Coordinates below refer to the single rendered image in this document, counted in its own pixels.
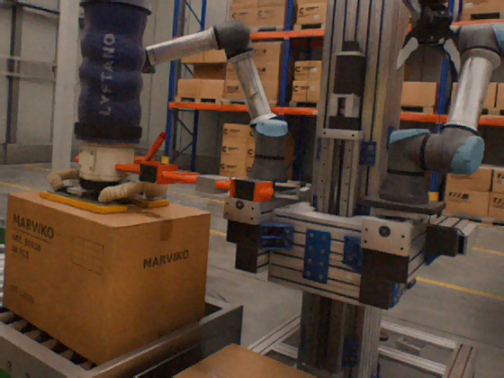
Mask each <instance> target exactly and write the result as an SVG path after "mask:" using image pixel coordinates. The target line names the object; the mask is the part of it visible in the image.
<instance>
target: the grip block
mask: <svg viewBox="0 0 504 378"><path fill-rule="evenodd" d="M160 164H161V163H160V162H142V163H139V181H140V182H141V181H143V182H150V183H156V185H166V184H176V183H173V182H171V181H173V180H167V179H163V178H162V177H161V173H162V172H163V171H167V172H171V171H177V168H178V165H169V164H161V165H160Z"/></svg>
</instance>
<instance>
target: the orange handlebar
mask: <svg viewBox="0 0 504 378"><path fill-rule="evenodd" d="M143 158H144V157H142V156H136V155H134V164H126V165H123V164H116V165H115V166H114V168H115V169H116V170H121V171H126V172H131V173H137V174H139V173H140V168H139V164H140V163H141V162H142V159H143ZM197 174H198V173H195V172H190V171H183V170H180V171H171V172H167V171H163V172H162V173H161V177H162V178H163V179H167V180H173V181H171V182H173V183H179V184H187V185H189V184H195V185H196V177H197ZM230 183H231V180H226V181H225V182H223V181H217V182H215V184H214V185H215V187H217V188H220V189H221V190H225V191H229V190H230ZM274 193H275V192H274V188H272V187H262V188H261V191H260V195H261V196H271V195H272V194H274Z"/></svg>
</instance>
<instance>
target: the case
mask: <svg viewBox="0 0 504 378"><path fill-rule="evenodd" d="M113 201H114V202H118V203H119V204H122V205H126V206H127V210H126V211H120V212H113V213H106V214H100V213H97V212H93V211H87V210H84V209H80V208H77V207H73V206H69V205H66V204H63V203H59V202H56V201H53V200H50V199H46V198H42V197H40V192H27V193H9V194H8V205H6V224H5V243H4V281H3V301H2V305H3V306H5V307H6V308H7V309H10V310H11V311H13V312H15V314H16V315H18V316H19V317H21V318H24V319H25V320H27V321H29V322H30V323H31V324H33V325H34V326H37V328H38V329H40V330H42V331H43V332H45V333H47V334H48V335H51V336H52V337H54V338H55V339H57V340H58V342H60V343H61V344H63V345H65V346H67V347H69V348H71V349H72V350H74V351H75V352H77V353H79V354H80V355H81V356H82V357H84V358H85V359H87V360H88V361H90V362H93V363H94V364H96V365H101V364H104V363H107V362H109V361H111V360H113V359H115V358H117V357H120V356H122V355H123V354H125V353H128V352H130V351H131V350H134V349H136V348H139V347H142V346H144V345H146V344H149V343H151V341H153V340H155V339H157V338H162V337H163V336H165V335H167V334H169V333H172V332H175V331H177V330H179V329H180V328H182V327H184V326H186V325H189V324H191V323H194V322H196V321H197V320H200V319H203V318H204V308H205V294H206V281H207V267H208V254H209V241H210V227H211V213H210V212H208V211H200V210H196V209H193V208H189V207H184V206H180V205H176V204H172V203H171V202H170V203H169V205H168V206H165V207H157V208H149V209H148V208H143V207H139V206H136V205H132V204H128V203H127V202H121V201H116V200H113Z"/></svg>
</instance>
